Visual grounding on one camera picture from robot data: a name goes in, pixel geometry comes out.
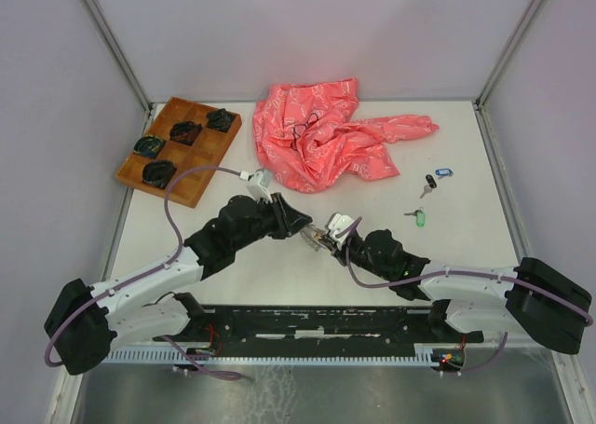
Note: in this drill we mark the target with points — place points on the eyeglasses on cloth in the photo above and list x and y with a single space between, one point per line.
299 129

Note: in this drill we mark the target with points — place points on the wooden compartment tray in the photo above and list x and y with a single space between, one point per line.
179 150

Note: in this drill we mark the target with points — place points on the key with green tag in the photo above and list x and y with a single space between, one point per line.
419 216

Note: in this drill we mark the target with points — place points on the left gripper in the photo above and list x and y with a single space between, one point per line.
288 220

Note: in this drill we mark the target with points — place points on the dark rolled item top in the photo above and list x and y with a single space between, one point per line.
220 120

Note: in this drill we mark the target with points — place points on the large keyring with yellow handle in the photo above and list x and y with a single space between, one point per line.
314 237

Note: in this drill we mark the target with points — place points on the dark rolled item middle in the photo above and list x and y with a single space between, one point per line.
185 132

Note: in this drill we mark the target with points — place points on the white cable duct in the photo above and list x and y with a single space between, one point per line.
287 353

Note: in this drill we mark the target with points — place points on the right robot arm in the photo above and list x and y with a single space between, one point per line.
530 298

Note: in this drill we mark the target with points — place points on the aluminium frame post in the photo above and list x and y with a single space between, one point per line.
506 57
108 38

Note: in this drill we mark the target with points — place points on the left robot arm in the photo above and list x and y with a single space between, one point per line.
87 322

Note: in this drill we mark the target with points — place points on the dark rolled item bottom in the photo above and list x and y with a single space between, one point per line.
158 173

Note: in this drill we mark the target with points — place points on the left aluminium frame post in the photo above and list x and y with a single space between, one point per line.
108 38

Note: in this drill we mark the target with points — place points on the key with black head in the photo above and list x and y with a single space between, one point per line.
430 185

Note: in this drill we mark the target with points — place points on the dark green rolled item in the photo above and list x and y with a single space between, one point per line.
148 146

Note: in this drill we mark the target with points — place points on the pink patterned cloth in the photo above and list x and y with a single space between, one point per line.
337 144

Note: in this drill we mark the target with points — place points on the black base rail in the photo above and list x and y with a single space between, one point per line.
366 326

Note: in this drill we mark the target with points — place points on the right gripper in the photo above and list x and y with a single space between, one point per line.
331 246

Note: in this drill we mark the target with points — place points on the right aluminium frame post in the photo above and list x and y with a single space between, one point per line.
506 57

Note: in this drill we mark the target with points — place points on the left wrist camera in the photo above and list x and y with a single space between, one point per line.
257 184

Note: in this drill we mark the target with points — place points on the blue key tag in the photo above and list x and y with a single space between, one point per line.
443 173

